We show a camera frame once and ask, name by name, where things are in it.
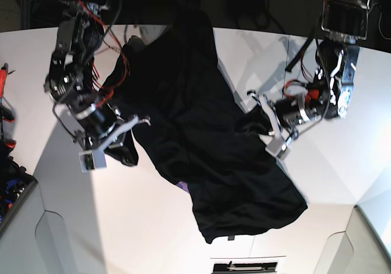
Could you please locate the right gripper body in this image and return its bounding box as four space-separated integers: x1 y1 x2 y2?
72 114 151 152

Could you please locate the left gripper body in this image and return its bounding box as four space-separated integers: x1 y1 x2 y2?
247 90 299 142

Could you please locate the black printed t-shirt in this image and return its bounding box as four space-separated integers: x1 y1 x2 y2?
106 10 307 243

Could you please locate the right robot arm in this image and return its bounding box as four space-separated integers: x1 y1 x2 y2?
43 0 149 172

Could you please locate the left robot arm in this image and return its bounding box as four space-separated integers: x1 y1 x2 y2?
244 0 371 158

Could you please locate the black white label plate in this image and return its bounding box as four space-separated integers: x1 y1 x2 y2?
210 256 286 273

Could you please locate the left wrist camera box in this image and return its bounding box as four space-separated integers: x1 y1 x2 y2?
265 137 291 161

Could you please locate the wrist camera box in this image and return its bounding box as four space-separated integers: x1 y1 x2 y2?
79 149 106 172
265 137 291 161

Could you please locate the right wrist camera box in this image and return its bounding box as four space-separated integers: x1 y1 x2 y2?
79 149 106 172

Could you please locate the orange handled tool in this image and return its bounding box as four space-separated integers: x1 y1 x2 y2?
0 63 16 125

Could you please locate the grey cable bundle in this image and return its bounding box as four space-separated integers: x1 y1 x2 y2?
377 1 391 39

